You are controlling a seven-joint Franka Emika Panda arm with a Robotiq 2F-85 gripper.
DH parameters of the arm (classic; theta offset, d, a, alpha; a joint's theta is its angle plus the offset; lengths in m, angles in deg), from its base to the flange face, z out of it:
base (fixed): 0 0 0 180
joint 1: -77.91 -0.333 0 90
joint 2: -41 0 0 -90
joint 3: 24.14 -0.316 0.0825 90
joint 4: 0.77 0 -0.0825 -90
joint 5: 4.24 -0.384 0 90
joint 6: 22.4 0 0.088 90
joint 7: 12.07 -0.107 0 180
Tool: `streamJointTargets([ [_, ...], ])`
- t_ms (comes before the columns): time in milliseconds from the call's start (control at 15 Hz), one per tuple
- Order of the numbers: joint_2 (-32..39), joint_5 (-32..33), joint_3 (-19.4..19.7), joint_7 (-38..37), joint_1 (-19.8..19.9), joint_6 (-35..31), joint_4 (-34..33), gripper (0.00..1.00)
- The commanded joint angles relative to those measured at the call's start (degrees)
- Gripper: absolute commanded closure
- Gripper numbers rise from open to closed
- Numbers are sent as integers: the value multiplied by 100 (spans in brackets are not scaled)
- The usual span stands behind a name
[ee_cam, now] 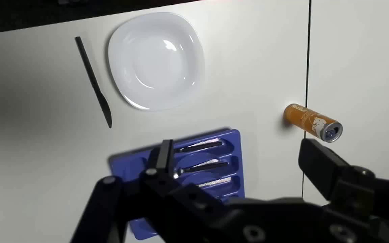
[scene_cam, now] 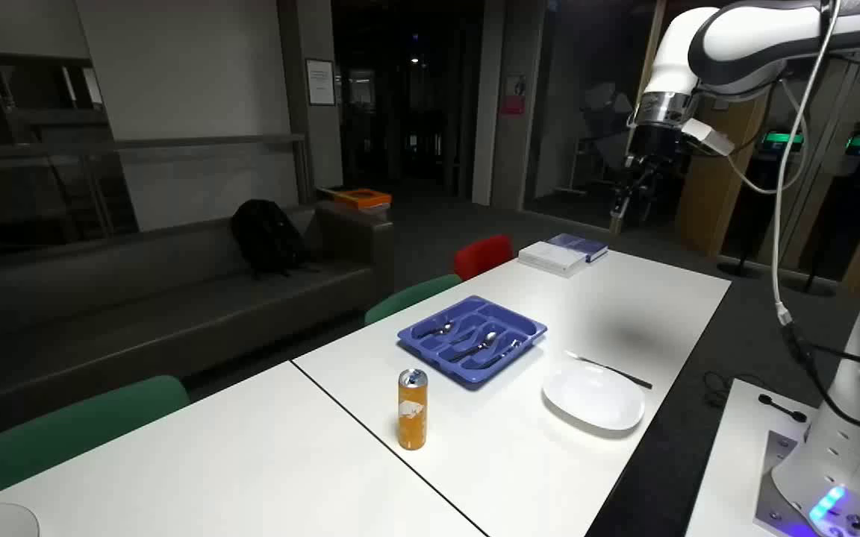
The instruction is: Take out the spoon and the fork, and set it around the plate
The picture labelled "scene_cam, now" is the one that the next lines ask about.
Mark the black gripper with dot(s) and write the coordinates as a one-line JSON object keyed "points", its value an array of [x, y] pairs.
{"points": [[646, 159]]}

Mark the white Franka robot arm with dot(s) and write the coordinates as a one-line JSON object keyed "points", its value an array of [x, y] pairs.
{"points": [[748, 41]]}

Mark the white plate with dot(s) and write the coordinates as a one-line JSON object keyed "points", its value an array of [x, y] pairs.
{"points": [[594, 401]]}

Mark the grey robot mounting plate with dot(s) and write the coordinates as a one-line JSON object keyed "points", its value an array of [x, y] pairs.
{"points": [[782, 478]]}

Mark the white book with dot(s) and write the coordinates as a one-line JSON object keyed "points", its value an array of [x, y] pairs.
{"points": [[551, 259]]}

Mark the black table knife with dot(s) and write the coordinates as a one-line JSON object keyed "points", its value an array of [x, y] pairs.
{"points": [[614, 372]]}

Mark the silver teaspoon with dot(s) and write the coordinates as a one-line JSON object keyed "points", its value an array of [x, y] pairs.
{"points": [[440, 323]]}

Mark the green chair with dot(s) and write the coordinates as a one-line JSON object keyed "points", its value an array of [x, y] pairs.
{"points": [[403, 296], [60, 435]]}

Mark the blue plastic cutlery tray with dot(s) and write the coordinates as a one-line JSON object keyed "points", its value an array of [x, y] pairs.
{"points": [[448, 362]]}

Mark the orange lidded waste bin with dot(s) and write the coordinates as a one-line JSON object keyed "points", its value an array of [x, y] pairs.
{"points": [[360, 202]]}

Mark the white side table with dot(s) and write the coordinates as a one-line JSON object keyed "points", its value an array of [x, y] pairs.
{"points": [[731, 468]]}

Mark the orange drink can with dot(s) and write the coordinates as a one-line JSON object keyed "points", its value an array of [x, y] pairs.
{"points": [[413, 412]]}

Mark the black backpack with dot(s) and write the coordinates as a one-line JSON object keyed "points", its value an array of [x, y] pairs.
{"points": [[266, 241]]}

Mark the grey sofa bench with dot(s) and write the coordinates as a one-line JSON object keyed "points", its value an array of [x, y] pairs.
{"points": [[103, 310]]}

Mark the glass balustrade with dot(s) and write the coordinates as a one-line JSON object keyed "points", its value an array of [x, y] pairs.
{"points": [[42, 189]]}

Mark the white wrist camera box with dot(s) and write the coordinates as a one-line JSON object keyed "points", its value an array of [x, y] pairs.
{"points": [[709, 137]]}

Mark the red wall sign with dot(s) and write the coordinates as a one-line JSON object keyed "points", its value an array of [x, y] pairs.
{"points": [[511, 95]]}

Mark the framed wall notice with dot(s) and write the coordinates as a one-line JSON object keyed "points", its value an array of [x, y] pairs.
{"points": [[319, 81]]}

